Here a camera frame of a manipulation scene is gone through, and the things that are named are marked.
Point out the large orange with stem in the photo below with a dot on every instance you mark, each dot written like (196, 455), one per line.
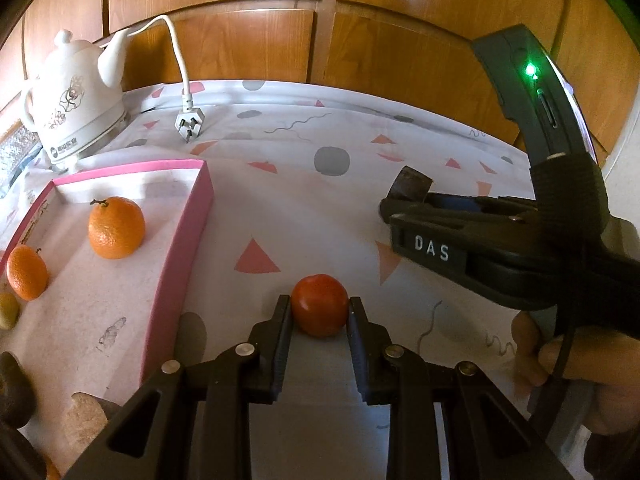
(116, 230)

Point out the red tomato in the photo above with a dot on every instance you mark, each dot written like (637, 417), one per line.
(320, 305)

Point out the white patterned tablecloth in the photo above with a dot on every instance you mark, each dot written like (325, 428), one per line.
(325, 240)

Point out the white ceramic electric kettle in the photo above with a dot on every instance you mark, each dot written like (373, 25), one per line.
(75, 105)

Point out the small yellow potato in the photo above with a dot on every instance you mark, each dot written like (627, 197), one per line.
(7, 311)

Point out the pink shallow box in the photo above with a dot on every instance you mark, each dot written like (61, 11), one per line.
(180, 260)

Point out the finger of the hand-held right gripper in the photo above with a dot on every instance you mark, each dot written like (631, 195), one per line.
(450, 219)
(462, 203)

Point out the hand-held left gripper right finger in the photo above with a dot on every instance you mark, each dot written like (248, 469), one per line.
(357, 360)

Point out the glittery silver object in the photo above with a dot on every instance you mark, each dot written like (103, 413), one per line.
(15, 146)

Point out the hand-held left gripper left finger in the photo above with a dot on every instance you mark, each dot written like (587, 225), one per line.
(282, 355)

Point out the person's right hand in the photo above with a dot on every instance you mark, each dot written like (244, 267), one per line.
(610, 375)

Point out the dark round vegetable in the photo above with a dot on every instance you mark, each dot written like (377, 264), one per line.
(15, 400)

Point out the dark-skinned cut root piece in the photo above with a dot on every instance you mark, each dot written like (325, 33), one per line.
(411, 182)

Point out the pale cut root chunk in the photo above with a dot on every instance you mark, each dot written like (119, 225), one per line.
(82, 417)

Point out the small orange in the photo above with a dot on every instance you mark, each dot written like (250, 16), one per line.
(27, 274)

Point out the wooden panelled cabinet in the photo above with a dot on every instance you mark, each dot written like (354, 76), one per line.
(400, 50)

